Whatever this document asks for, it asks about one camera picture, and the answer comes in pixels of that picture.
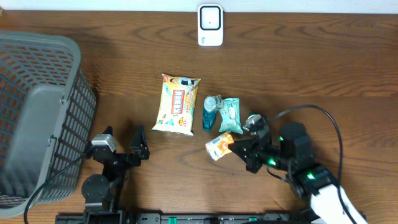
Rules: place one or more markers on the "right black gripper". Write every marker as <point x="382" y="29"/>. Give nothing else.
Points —
<point x="250" y="157"/>

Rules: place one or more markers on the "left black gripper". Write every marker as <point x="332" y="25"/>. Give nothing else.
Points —
<point x="142" y="153"/>

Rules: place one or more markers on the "orange snack packet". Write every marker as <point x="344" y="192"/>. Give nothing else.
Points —
<point x="219" y="147"/>

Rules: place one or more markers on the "pale green small packet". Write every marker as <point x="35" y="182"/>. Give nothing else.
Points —
<point x="230" y="114"/>

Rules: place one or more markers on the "yellow wet wipes pack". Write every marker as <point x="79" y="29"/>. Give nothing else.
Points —
<point x="177" y="105"/>

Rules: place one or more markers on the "teal spray bottle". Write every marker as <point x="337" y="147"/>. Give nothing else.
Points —
<point x="212" y="104"/>

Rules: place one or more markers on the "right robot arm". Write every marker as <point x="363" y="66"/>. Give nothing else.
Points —
<point x="309" y="180"/>

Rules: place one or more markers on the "white barcode scanner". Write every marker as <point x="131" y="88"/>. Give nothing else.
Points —
<point x="210" y="25"/>

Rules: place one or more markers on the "grey plastic shopping basket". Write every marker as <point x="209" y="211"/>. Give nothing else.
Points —
<point x="47" y="111"/>

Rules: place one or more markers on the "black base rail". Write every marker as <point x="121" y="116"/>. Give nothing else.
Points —
<point x="156" y="218"/>

